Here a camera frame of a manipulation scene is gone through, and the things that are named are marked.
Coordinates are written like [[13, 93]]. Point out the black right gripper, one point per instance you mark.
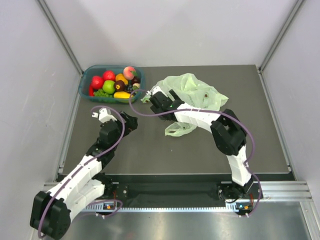
[[174, 96]]

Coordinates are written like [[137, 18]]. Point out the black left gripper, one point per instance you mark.
[[130, 124]]

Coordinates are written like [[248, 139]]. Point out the light green plastic bag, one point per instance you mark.
[[194, 92]]

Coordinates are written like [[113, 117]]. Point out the dark purple fake mangosteen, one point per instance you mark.
[[119, 86]]

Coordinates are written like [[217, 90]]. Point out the pink fake peach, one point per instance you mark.
[[129, 72]]

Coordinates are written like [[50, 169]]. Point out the green fake apple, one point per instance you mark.
[[108, 87]]

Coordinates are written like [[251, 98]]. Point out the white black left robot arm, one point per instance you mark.
[[54, 210]]

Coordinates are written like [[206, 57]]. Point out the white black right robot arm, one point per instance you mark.
[[229, 136]]

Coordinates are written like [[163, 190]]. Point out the beige fake mushroom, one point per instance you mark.
[[135, 87]]

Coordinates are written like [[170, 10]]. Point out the yellow fake mango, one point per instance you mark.
[[123, 95]]

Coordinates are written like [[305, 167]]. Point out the dark fake plum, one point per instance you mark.
[[135, 80]]

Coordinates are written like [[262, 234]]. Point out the dark fake blueberries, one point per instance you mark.
[[129, 88]]

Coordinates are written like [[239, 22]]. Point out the green fake grapes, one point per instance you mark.
[[101, 93]]

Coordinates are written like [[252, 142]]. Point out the orange fake fruit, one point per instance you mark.
[[121, 77]]

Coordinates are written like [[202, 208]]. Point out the red fake chili pepper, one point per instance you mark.
[[91, 91]]

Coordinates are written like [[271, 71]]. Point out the red fake apple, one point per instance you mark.
[[109, 75]]

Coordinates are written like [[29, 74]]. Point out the teal plastic basket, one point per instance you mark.
[[98, 70]]

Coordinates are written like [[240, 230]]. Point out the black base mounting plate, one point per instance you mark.
[[213, 190]]

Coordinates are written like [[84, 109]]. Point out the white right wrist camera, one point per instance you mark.
[[154, 90]]

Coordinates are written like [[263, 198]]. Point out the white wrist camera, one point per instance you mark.
[[154, 90], [103, 115]]

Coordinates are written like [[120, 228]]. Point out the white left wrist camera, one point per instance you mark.
[[103, 115]]

